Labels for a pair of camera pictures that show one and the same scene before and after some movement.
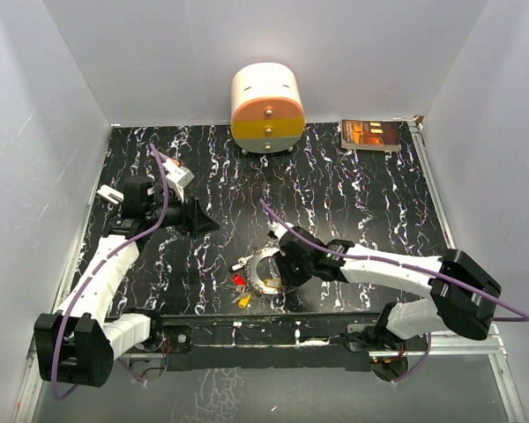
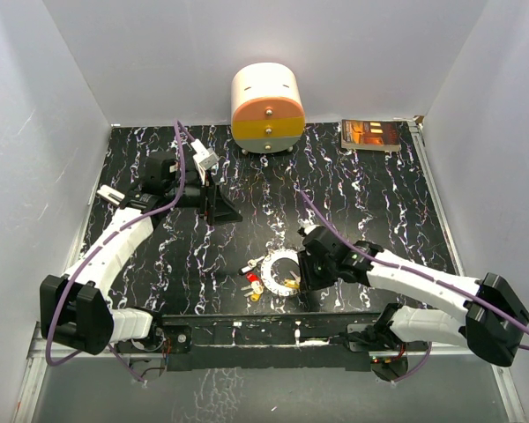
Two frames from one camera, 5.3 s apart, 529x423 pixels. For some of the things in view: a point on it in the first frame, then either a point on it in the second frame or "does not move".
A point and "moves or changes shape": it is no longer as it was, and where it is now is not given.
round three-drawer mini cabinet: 268,108 does not move
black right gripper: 289,279 -> 309,281
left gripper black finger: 204,222 -> 225,212
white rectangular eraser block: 110,194 does not move
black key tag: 235,267 -> 251,264
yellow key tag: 272,283 moves or changes shape
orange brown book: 371,134 does not move
